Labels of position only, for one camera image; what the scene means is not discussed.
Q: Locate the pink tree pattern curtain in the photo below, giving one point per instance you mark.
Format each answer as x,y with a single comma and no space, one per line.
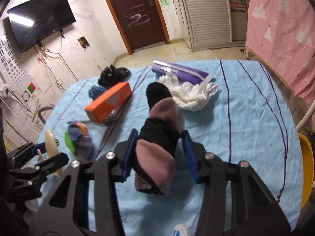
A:
281,33

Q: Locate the blue purple sock bundle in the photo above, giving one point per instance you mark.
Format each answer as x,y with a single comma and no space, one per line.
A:
78,140

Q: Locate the eye chart poster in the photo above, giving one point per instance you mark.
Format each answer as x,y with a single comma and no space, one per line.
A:
14,74

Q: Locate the dark red wooden door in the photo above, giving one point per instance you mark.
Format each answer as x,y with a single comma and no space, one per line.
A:
140,23

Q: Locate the black plastic bag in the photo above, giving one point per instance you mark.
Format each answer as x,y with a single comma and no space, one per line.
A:
111,75

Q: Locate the white metal chair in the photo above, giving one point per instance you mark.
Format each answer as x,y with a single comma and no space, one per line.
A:
306,118

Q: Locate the grey metal chair frame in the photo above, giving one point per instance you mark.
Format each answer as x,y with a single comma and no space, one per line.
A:
41,112

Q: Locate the black pink sock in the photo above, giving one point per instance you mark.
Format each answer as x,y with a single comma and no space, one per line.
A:
155,164

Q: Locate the yellow plastic basin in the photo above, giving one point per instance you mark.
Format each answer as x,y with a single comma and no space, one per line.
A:
308,168

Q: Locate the light blue bed sheet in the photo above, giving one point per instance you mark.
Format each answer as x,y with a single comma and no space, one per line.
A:
247,119

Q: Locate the purple long package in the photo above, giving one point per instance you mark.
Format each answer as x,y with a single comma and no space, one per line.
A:
183,73

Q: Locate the orange cardboard box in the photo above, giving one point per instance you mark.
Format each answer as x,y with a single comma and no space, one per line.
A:
113,98

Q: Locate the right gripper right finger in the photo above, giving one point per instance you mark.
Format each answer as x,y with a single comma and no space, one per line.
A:
195,157

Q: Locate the white orange cream tube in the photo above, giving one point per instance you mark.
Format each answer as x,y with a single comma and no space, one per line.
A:
109,120

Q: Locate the blue fuzzy ball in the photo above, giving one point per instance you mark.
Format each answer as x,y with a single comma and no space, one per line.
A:
95,91

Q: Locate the wall mounted black television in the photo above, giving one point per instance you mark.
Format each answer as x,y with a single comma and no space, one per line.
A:
35,20

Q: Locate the white crumpled tissue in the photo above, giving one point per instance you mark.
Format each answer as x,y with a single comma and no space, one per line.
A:
188,96

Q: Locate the cream plastic comb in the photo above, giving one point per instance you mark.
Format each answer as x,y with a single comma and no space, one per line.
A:
49,141

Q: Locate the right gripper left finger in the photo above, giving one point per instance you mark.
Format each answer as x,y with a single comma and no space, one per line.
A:
125,154

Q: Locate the white slatted wardrobe door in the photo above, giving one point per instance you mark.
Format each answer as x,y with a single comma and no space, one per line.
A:
206,24

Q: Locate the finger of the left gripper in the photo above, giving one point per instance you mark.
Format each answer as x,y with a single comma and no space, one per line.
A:
54,164
42,147

